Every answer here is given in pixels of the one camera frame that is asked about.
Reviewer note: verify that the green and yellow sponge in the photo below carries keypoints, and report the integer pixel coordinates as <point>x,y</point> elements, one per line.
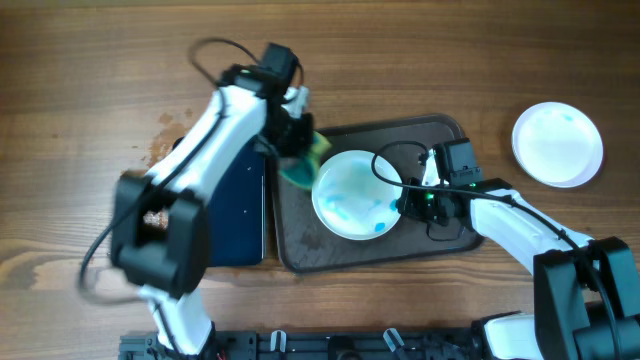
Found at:
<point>302,172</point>

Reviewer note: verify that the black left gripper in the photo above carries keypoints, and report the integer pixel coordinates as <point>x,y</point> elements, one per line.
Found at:
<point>301,144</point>

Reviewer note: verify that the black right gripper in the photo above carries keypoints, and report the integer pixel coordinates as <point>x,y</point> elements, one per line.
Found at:
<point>408,204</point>

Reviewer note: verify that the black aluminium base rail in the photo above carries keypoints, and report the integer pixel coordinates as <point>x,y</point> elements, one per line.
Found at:
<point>446,343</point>

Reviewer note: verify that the dark blue water tray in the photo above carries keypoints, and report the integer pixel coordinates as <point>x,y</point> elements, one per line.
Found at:
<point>236,215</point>

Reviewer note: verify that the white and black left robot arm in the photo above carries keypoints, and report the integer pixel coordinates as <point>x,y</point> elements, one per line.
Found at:
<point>160,231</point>

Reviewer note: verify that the dark brown serving tray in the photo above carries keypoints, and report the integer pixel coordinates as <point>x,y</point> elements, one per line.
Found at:
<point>305,245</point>

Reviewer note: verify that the white plate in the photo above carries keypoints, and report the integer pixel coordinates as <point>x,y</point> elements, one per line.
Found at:
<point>354,195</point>
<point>557,145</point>

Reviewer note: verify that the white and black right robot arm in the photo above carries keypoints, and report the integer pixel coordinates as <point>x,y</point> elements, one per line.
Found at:
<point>586,291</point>

